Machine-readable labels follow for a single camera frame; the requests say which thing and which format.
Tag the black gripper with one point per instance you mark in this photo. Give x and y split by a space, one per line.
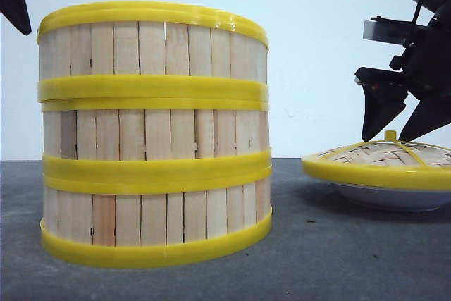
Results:
424 70

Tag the woven bamboo steamer lid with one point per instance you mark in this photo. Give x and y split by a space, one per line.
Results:
388 163

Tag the bamboo steamer basket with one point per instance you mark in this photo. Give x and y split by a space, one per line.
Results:
151 151
177 229
151 55

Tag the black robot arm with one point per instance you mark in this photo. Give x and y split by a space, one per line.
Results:
423 70

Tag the white plate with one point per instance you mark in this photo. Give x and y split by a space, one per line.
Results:
394 199

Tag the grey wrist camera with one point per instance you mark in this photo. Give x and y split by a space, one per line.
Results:
390 31

